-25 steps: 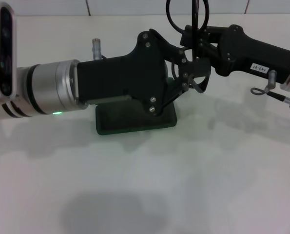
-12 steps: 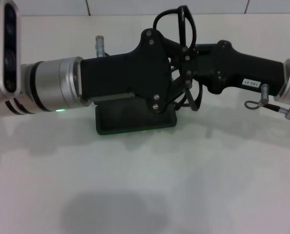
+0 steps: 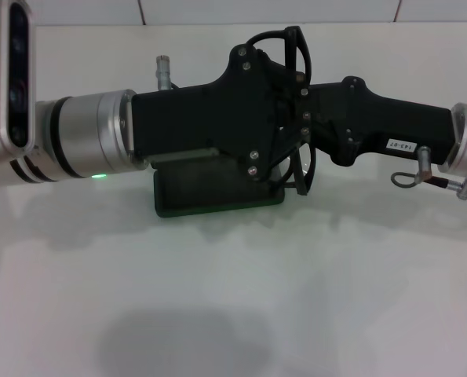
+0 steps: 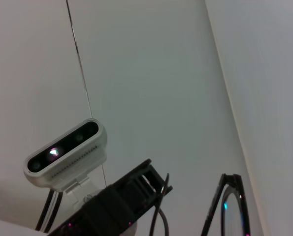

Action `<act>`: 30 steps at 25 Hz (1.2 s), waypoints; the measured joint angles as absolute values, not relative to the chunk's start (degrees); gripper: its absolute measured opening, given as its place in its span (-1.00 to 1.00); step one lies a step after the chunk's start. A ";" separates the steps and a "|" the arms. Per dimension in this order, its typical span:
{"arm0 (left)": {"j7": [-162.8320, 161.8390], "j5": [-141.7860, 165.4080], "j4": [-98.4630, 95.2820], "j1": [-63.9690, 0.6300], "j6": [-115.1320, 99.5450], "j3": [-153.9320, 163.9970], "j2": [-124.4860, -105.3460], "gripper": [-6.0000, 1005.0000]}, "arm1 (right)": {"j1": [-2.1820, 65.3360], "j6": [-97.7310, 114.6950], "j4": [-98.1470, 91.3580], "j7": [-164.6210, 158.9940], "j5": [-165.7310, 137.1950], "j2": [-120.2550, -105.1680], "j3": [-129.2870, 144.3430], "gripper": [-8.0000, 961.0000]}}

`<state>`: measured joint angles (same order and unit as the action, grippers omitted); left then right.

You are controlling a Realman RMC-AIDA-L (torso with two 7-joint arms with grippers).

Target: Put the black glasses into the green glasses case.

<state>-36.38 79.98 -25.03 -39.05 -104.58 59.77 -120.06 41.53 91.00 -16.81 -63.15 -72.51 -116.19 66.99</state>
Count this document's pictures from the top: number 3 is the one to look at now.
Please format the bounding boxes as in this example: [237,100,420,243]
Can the black glasses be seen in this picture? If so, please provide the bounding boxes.
[246,25,317,197]

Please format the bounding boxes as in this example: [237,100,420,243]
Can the green glasses case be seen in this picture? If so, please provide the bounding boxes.
[153,156,286,219]

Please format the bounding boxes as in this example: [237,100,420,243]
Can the silver connector with cable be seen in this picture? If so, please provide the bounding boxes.
[389,145,467,202]
[154,55,184,92]

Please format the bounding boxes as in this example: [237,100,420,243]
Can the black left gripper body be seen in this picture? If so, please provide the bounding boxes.
[130,44,276,184]

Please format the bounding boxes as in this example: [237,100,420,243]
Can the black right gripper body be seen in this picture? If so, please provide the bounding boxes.
[341,75,454,167]

